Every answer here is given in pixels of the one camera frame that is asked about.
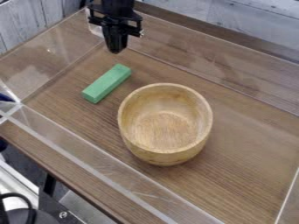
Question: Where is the green rectangular block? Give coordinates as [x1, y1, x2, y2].
[81, 64, 132, 103]

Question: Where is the black cable loop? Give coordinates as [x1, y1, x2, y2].
[0, 192, 37, 224]

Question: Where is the black table leg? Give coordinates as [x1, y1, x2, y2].
[42, 174, 56, 196]

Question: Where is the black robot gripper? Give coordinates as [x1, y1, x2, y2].
[88, 0, 144, 53]

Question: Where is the clear acrylic front wall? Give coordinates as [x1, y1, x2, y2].
[0, 102, 223, 224]

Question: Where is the brown wooden bowl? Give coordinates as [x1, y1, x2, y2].
[116, 83, 213, 166]

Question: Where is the metal plate with screw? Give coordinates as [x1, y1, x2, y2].
[36, 191, 85, 224]

